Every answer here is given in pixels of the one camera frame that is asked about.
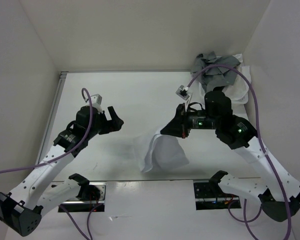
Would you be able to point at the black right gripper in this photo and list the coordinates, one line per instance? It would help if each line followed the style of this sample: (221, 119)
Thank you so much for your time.
(178, 126)

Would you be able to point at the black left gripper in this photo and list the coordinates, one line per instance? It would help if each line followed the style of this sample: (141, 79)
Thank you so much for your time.
(115, 124)

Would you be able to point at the white skirt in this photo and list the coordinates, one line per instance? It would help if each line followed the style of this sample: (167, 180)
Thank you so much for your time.
(155, 151)
(238, 93)

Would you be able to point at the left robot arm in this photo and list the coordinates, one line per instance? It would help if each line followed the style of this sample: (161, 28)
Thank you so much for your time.
(23, 207)

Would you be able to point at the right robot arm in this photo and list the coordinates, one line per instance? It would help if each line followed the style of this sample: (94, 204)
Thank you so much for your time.
(279, 194)

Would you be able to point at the grey skirt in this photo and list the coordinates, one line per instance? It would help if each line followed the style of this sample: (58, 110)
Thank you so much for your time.
(215, 78)

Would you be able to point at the white skirt in pile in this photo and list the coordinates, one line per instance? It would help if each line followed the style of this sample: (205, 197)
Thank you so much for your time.
(238, 93)

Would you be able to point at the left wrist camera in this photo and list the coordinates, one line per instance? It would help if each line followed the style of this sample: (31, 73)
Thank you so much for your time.
(96, 101)

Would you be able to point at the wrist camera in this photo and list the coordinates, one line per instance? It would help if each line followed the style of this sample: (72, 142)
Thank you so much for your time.
(96, 101)
(183, 92)

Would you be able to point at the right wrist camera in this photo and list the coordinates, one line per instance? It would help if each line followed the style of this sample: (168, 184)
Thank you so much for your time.
(183, 92)

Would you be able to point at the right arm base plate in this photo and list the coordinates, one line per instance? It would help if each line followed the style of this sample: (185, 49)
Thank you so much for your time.
(209, 197)

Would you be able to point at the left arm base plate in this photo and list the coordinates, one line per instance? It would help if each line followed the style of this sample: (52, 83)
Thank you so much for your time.
(93, 200)

